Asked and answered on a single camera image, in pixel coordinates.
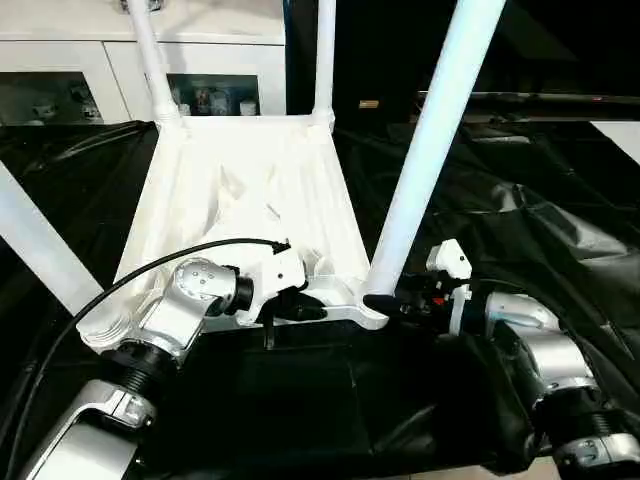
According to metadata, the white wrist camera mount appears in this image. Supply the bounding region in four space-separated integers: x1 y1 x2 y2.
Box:
425 238 475 338
238 246 308 330

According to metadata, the black left camera cable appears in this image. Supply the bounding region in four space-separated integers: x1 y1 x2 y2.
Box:
0 238 293 480

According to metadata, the white glass-door cabinet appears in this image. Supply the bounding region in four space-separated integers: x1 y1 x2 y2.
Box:
0 0 288 127

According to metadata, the long black rod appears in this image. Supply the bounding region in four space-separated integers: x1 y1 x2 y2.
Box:
417 90 640 108

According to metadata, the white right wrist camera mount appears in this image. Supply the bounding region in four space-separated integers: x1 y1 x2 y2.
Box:
425 238 475 338

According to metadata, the white plastic table top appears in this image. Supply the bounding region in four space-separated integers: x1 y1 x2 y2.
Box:
74 113 392 357

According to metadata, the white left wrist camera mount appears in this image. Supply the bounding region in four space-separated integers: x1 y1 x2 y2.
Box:
238 246 308 330

